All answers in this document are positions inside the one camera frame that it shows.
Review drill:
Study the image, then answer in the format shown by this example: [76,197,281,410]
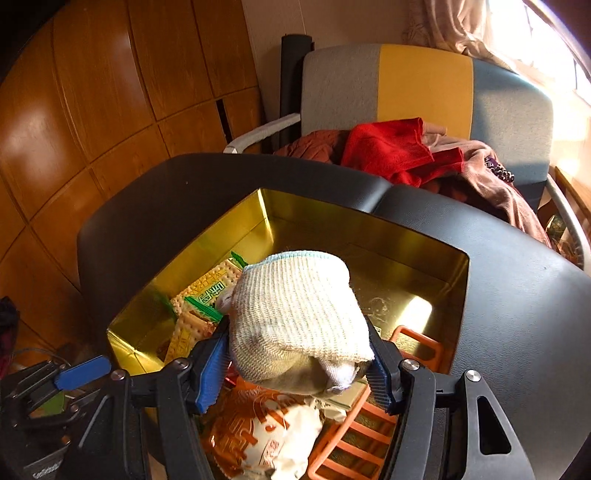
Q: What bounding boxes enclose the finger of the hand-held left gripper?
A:
[0,354,113,418]

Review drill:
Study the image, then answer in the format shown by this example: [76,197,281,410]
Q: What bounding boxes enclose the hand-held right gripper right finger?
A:
[366,318,536,480]

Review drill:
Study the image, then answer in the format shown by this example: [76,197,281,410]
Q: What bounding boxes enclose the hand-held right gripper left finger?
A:
[69,318,234,480]

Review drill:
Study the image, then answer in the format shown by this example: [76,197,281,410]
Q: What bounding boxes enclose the green cracker packet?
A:
[170,251,250,315]
[163,295,228,366]

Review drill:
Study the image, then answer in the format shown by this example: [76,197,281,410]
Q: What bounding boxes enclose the white ribbed sock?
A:
[216,250,376,398]

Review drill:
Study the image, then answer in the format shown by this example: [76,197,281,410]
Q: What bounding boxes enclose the gold tin container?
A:
[106,187,471,480]

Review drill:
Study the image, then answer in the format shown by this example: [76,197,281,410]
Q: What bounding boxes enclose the orange plastic basket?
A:
[306,325,440,480]

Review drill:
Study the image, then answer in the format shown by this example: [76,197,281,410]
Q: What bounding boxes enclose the orange snack bag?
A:
[201,381,328,480]

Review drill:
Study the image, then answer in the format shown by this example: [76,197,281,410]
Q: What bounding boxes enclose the pink cloth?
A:
[422,122,553,247]

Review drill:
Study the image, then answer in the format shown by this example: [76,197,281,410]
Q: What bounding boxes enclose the red cloth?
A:
[340,117,465,188]

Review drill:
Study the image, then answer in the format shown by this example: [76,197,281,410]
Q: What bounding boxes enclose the brown cloth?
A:
[272,130,352,165]

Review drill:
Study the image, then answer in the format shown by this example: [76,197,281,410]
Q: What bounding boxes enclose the blue yellow grey chair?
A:
[224,44,588,271]

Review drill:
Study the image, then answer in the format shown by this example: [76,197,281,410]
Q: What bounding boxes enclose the beige curtain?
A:
[401,0,532,72]

